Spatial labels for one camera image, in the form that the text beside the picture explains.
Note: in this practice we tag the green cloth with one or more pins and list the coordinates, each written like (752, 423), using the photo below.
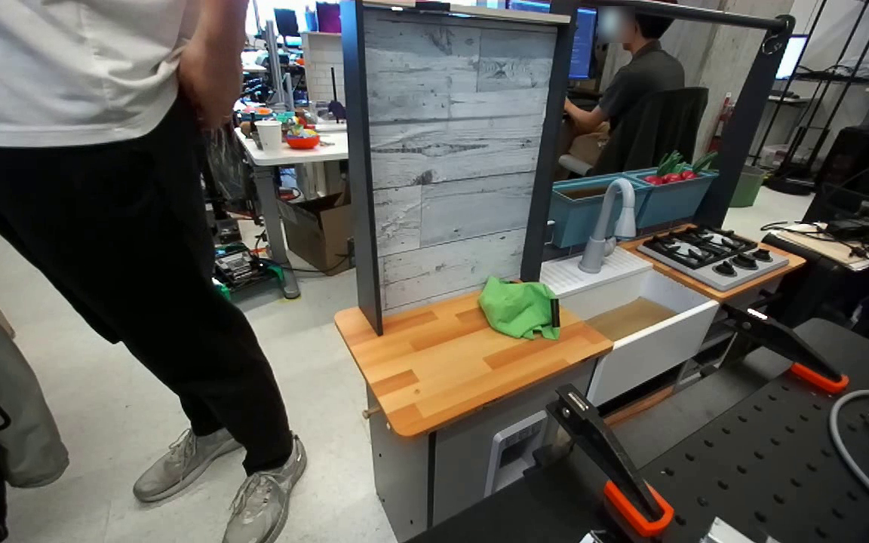
(521, 305)

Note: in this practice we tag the standing person bare forearm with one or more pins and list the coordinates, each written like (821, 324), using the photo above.
(208, 61)

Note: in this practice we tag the brown cardboard box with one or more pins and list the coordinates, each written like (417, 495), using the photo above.
(319, 235)

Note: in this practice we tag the grey wood print back panel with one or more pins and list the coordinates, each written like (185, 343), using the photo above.
(455, 151)

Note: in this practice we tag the teal storage bin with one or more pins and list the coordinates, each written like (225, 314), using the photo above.
(575, 212)

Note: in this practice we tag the white desk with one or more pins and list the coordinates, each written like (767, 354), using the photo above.
(293, 151)

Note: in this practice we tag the red bowl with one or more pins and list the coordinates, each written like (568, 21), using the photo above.
(303, 140)

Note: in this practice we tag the wooden top grey cabinet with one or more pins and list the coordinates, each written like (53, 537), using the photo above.
(455, 462)

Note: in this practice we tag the grey faucet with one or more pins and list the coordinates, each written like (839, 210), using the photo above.
(618, 199)

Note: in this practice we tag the white cup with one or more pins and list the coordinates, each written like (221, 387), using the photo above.
(270, 138)

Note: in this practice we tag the white sink basin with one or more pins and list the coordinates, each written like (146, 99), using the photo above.
(656, 350)

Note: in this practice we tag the red toy food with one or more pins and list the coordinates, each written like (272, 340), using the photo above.
(672, 178)

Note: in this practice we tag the green toy leaves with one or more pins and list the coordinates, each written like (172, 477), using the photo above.
(672, 161)

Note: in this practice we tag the blue monitor screen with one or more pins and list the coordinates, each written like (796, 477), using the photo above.
(583, 46)

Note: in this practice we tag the person in dark shirt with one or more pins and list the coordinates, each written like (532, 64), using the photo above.
(641, 90)

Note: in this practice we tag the grey toy stove hob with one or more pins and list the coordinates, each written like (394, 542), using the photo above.
(715, 258)

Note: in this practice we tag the grey sneaker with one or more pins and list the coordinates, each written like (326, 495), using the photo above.
(265, 498)
(181, 467)

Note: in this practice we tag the green bin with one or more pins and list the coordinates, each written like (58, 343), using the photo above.
(749, 187)

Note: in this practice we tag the red fire extinguisher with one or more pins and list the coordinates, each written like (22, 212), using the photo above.
(724, 110)

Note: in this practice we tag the standing person white shirt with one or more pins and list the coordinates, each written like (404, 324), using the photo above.
(103, 199)

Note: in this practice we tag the black machine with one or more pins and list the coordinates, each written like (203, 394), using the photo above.
(861, 183)

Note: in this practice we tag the pale grey hoodie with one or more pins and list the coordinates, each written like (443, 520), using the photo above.
(2, 403)

